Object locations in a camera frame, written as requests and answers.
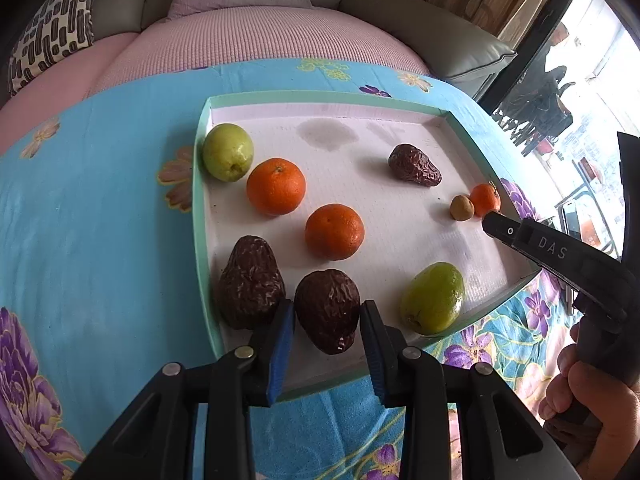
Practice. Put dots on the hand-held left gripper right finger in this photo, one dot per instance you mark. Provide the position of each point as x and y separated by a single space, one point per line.
372 355

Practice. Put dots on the dark avocado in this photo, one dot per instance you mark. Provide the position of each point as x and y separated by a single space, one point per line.
415 165
327 310
250 282

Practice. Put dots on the white tray with green rim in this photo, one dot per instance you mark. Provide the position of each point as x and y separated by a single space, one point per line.
390 220

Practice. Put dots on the green mango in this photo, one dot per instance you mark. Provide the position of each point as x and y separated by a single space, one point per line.
432 297

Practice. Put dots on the grey sofa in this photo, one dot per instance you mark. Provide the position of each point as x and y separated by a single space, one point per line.
450 45

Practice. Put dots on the large tangerine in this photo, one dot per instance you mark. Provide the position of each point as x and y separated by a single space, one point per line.
334 231
276 186

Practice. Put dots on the black folding chair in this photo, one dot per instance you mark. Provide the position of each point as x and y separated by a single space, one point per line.
545 100

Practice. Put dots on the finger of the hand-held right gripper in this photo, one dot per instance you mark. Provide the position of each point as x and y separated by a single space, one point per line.
502 230

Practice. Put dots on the pink waffle sofa cover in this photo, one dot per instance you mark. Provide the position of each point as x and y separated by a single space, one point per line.
250 35

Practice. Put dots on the black and white patterned cushion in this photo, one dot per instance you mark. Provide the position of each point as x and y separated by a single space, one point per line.
50 25

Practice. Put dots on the black sliding door frame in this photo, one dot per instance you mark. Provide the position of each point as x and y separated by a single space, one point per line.
540 30

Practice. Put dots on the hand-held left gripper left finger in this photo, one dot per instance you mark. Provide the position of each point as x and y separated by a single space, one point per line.
282 345

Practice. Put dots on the person's right hand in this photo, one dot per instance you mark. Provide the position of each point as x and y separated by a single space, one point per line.
600 400

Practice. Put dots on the small tangerine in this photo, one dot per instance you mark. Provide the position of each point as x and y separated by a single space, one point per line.
484 200

